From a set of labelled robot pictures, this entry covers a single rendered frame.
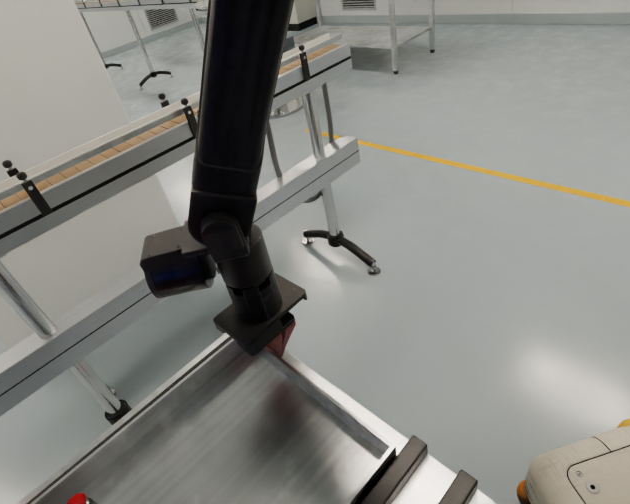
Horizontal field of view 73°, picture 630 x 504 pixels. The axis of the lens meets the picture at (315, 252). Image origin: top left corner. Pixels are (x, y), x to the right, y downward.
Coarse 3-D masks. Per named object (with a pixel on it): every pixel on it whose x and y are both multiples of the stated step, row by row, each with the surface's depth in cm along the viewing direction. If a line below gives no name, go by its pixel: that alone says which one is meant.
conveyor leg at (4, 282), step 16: (0, 272) 107; (0, 288) 109; (16, 288) 111; (16, 304) 113; (32, 304) 116; (32, 320) 117; (48, 320) 121; (48, 336) 121; (80, 368) 132; (96, 384) 137; (96, 400) 142; (112, 400) 144
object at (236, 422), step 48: (192, 384) 56; (240, 384) 57; (288, 384) 55; (144, 432) 53; (192, 432) 53; (240, 432) 51; (288, 432) 50; (336, 432) 49; (96, 480) 50; (144, 480) 49; (192, 480) 48; (240, 480) 47; (288, 480) 46; (336, 480) 45
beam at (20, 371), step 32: (320, 160) 175; (352, 160) 188; (288, 192) 167; (256, 224) 161; (128, 288) 132; (64, 320) 126; (96, 320) 128; (128, 320) 136; (32, 352) 118; (64, 352) 125; (0, 384) 115; (32, 384) 121
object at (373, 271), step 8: (304, 232) 221; (312, 232) 215; (320, 232) 210; (328, 232) 207; (304, 240) 225; (312, 240) 224; (328, 240) 203; (336, 240) 201; (344, 240) 200; (352, 248) 197; (360, 248) 198; (360, 256) 196; (368, 256) 195; (368, 264) 194; (368, 272) 198; (376, 272) 196
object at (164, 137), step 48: (336, 48) 157; (192, 96) 133; (288, 96) 148; (96, 144) 118; (144, 144) 118; (192, 144) 129; (0, 192) 101; (48, 192) 106; (96, 192) 114; (0, 240) 102
